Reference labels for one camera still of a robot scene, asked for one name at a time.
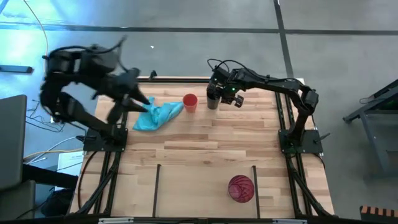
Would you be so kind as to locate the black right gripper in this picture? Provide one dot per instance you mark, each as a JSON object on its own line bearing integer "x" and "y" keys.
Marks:
{"x": 225, "y": 84}

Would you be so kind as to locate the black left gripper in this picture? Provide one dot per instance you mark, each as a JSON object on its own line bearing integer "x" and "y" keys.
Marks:
{"x": 118, "y": 84}

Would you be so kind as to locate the black cup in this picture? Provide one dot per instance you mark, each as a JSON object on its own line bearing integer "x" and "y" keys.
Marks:
{"x": 213, "y": 104}

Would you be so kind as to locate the small orange cup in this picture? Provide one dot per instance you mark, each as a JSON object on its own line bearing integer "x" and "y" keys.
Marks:
{"x": 190, "y": 101}

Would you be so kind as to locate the large dark red cup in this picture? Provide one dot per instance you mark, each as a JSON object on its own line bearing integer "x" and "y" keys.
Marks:
{"x": 241, "y": 188}

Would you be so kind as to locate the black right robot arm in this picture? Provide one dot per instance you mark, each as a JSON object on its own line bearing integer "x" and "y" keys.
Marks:
{"x": 280, "y": 84}

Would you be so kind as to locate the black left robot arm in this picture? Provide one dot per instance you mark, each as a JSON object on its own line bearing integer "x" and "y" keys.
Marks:
{"x": 77, "y": 112}

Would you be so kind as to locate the teal cloth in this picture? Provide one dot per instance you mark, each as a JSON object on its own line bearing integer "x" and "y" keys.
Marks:
{"x": 158, "y": 115}

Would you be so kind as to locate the white paper sheet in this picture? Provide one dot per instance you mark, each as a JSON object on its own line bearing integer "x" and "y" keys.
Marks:
{"x": 70, "y": 161}

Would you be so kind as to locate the black flat floor bar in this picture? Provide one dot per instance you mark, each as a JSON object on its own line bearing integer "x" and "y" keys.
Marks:
{"x": 15, "y": 69}

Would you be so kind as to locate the black bag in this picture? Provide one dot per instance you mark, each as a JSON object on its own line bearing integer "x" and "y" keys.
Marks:
{"x": 59, "y": 203}

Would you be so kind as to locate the grey metal cart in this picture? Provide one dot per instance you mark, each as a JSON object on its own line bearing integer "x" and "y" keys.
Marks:
{"x": 382, "y": 130}

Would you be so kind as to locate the orange black striped object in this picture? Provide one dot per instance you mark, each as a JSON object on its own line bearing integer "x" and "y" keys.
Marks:
{"x": 377, "y": 212}

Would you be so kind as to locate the black frame clamp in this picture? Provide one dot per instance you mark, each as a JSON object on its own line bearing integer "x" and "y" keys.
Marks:
{"x": 152, "y": 75}

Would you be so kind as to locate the black aluminium table frame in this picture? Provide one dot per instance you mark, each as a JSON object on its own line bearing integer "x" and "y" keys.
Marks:
{"x": 186, "y": 81}

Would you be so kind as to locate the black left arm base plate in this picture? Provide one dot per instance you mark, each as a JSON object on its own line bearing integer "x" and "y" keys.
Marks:
{"x": 93, "y": 144}

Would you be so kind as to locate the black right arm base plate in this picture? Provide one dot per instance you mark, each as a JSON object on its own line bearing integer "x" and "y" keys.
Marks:
{"x": 308, "y": 144}

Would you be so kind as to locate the white bracket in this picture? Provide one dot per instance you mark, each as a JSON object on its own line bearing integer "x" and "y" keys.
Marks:
{"x": 115, "y": 220}
{"x": 289, "y": 221}

